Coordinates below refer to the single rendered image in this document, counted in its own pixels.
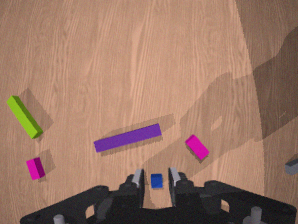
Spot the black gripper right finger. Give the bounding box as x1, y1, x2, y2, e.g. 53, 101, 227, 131
168, 167, 297, 224

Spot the purple rod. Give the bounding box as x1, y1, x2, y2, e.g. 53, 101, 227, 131
93, 123, 162, 153

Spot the lime green rod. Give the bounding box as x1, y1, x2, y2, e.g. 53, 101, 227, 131
7, 95, 43, 139

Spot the magenta block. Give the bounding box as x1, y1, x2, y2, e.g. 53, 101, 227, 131
26, 157, 45, 180
185, 135, 209, 160

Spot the grey rod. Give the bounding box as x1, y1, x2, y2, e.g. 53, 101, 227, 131
285, 158, 298, 175

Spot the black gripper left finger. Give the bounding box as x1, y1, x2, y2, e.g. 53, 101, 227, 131
20, 169, 145, 224

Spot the small blue cube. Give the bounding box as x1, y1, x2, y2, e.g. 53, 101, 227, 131
151, 173, 163, 188

